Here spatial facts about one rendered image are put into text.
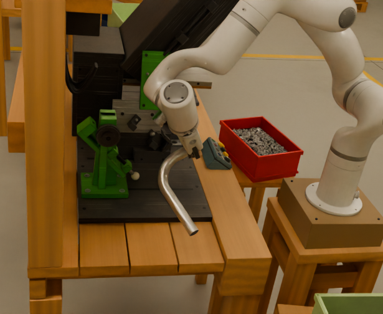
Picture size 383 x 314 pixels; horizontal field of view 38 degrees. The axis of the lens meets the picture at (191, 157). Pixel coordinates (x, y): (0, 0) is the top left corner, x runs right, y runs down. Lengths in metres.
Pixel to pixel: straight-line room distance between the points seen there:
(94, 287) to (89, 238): 1.14
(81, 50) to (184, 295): 1.35
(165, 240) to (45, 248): 0.37
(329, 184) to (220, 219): 0.37
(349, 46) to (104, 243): 0.88
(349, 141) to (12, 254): 1.86
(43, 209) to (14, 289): 1.38
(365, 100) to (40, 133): 0.92
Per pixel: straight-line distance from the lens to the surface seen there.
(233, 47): 1.39
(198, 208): 1.84
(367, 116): 1.71
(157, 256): 1.66
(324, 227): 1.82
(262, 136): 2.38
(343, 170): 1.83
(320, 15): 1.44
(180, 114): 1.39
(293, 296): 1.95
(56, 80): 1.31
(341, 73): 1.65
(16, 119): 1.48
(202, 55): 1.40
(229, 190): 1.95
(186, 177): 1.98
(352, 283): 2.03
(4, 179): 3.59
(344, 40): 1.59
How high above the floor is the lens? 1.95
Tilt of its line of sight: 30 degrees down
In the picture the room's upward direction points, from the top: 8 degrees clockwise
